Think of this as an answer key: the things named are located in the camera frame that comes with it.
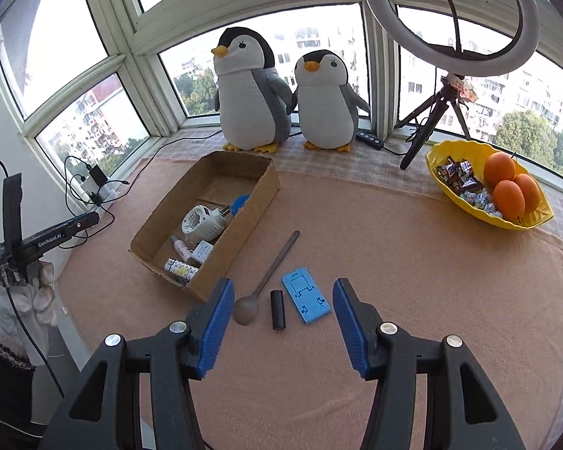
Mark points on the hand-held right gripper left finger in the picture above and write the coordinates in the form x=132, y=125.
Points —
x=216, y=323

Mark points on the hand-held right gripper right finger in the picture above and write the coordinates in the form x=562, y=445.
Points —
x=352, y=328

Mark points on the grey metal spoon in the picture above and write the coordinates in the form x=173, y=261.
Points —
x=246, y=311

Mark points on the blue phone stand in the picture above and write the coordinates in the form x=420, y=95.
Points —
x=309, y=311

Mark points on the small black cylinder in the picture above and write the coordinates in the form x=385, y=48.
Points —
x=277, y=311

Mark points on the patterned white lighter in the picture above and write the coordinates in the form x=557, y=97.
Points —
x=180, y=269

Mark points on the white charger plug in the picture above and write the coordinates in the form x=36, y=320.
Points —
x=201, y=252

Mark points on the brown cardboard box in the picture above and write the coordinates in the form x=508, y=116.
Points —
x=234, y=253

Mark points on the small pink cosmetic tube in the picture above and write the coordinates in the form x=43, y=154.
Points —
x=183, y=248

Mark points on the blue round tape measure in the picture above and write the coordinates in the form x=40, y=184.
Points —
x=239, y=205

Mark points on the person's left forearm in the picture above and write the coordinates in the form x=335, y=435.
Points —
x=4, y=375

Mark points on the person's left hand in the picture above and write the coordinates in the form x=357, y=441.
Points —
x=40, y=297

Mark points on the white power strip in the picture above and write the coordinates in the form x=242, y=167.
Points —
x=108, y=192

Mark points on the black power adapter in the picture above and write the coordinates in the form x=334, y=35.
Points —
x=97, y=176

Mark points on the white plastic device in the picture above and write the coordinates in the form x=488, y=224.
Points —
x=201, y=225

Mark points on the checked beige cloth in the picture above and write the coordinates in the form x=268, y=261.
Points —
x=309, y=164

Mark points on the pile of wrapped candies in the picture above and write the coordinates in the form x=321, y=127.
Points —
x=455, y=173

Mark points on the black inline controller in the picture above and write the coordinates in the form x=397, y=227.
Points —
x=368, y=139

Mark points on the black tripod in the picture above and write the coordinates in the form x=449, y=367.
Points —
x=415, y=147

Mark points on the orange fruit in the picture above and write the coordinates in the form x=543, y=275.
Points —
x=530, y=192
x=509, y=199
x=499, y=166

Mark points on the yellow plastic bowl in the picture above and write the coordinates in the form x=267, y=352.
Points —
x=535, y=218

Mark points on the small penguin plush toy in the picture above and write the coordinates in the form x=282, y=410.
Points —
x=326, y=108

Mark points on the large penguin plush toy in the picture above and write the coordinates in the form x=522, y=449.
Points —
x=248, y=103

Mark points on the colourful snack packet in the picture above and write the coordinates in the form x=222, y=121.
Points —
x=467, y=93

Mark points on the black gooseneck phone holder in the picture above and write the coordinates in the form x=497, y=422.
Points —
x=457, y=18

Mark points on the white window frame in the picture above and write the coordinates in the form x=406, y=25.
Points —
x=145, y=33

